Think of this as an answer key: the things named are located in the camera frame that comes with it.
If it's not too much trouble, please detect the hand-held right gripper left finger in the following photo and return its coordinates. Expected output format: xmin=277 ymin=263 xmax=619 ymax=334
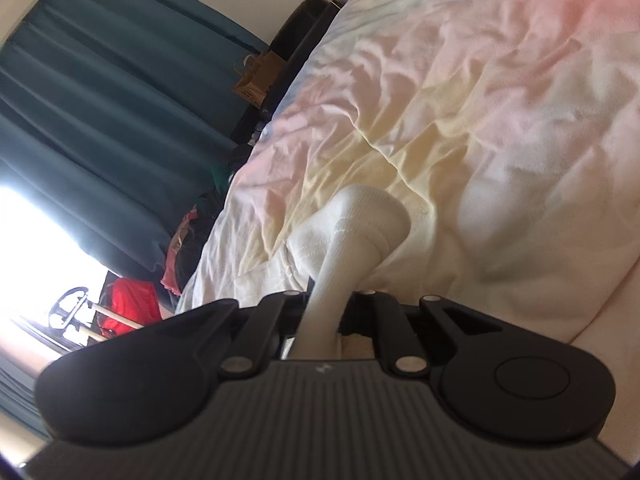
xmin=190 ymin=280 xmax=316 ymax=378

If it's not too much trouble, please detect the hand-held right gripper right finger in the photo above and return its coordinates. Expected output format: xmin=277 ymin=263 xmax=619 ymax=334
xmin=344 ymin=289 xmax=504 ymax=376

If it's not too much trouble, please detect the white ribbed sock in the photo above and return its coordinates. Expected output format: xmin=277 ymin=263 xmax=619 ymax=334
xmin=287 ymin=185 xmax=413 ymax=361

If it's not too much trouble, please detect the pile of dark clothes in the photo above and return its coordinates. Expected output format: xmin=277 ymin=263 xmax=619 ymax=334
xmin=160 ymin=145 xmax=251 ymax=296

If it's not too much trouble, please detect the red cloth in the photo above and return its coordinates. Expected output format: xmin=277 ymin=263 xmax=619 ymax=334
xmin=100 ymin=277 xmax=163 ymax=336

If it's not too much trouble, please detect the pale rod rack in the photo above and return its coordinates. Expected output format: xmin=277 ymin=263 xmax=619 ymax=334
xmin=75 ymin=302 xmax=141 ymax=346

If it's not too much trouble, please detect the brown paper bag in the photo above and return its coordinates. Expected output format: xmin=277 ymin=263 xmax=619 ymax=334
xmin=232 ymin=52 xmax=288 ymax=108

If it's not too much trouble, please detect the pastel tie-dye duvet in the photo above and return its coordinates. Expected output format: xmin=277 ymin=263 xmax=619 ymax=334
xmin=175 ymin=0 xmax=640 ymax=441

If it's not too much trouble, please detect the black headboard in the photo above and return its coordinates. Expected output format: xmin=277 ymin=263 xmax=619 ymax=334
xmin=230 ymin=0 xmax=348 ymax=146

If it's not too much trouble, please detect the black ring handle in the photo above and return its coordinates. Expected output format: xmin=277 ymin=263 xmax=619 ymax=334
xmin=47 ymin=286 xmax=91 ymax=331

